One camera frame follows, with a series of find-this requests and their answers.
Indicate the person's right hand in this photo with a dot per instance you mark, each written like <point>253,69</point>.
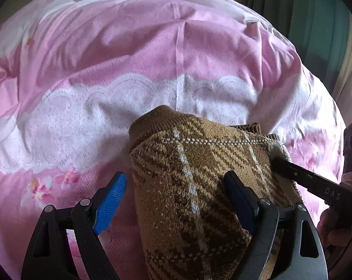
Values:
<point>336,237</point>

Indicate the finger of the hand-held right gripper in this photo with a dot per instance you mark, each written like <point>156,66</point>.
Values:
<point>298,175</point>

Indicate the beige curtain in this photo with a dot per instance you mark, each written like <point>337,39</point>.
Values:
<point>349,67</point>

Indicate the brown plaid knitted sweater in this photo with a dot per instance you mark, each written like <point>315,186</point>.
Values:
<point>187,180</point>

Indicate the pink floral quilt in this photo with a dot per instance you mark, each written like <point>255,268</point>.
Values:
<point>120,64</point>

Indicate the green curtain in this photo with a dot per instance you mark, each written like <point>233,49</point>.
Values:
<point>298,8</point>

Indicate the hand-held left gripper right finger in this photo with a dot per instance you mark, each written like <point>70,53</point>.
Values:
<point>240,204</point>

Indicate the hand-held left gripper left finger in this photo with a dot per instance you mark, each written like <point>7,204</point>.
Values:
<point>110,207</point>

